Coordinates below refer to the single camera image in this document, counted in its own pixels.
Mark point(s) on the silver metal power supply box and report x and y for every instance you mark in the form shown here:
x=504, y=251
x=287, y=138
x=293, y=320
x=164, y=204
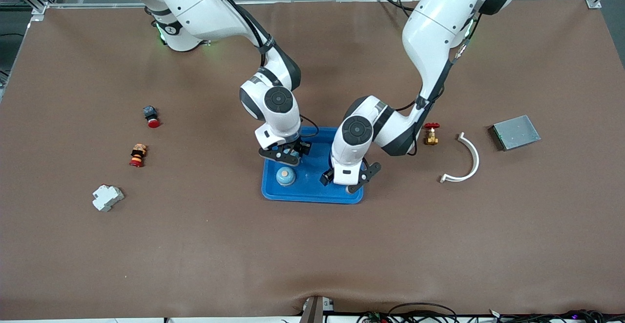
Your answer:
x=517, y=132

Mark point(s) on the red button with black body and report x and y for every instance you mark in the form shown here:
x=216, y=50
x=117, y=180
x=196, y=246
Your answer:
x=150, y=114

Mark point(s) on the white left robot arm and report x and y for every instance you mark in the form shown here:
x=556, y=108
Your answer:
x=439, y=25

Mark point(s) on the red yellow emergency stop button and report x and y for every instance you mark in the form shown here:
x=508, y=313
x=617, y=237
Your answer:
x=137, y=156

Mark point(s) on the white circuit breaker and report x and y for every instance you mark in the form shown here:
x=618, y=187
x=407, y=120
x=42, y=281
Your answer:
x=107, y=198

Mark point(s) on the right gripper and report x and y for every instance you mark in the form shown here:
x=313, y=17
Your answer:
x=303, y=147

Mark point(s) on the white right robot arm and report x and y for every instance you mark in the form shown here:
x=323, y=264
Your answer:
x=195, y=6

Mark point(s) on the blue plastic tray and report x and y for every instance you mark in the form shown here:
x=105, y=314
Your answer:
x=307, y=191

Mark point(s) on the light blue call bell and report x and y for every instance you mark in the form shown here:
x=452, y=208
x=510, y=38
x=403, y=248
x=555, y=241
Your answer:
x=285, y=176
x=282, y=150

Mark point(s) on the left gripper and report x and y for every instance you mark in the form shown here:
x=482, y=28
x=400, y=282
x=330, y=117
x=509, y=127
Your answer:
x=326, y=178

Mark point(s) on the white curved plastic clip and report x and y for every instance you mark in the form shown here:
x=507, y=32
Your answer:
x=474, y=159

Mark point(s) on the brown table mat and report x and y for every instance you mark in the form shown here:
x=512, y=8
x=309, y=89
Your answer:
x=312, y=254

